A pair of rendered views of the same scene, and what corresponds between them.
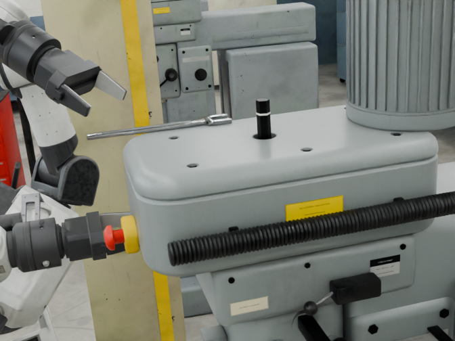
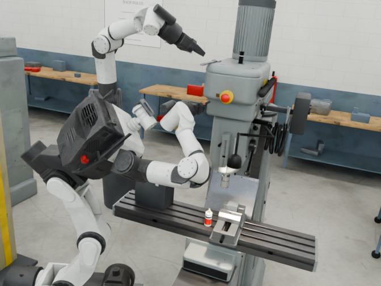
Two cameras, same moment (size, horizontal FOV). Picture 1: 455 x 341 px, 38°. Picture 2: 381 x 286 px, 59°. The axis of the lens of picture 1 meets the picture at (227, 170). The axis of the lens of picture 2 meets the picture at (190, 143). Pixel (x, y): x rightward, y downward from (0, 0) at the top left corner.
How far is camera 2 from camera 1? 1.56 m
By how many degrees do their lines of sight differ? 55
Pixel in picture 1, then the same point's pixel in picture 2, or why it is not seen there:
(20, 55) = (178, 31)
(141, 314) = not seen: outside the picture
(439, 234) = not seen: hidden behind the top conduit
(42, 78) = (185, 41)
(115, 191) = not seen: outside the picture
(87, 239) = (198, 106)
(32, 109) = (109, 64)
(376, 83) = (257, 47)
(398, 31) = (265, 32)
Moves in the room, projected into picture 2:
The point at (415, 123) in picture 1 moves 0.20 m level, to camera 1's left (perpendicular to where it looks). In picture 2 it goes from (265, 59) to (250, 61)
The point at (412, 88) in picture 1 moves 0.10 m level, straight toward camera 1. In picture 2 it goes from (265, 49) to (280, 51)
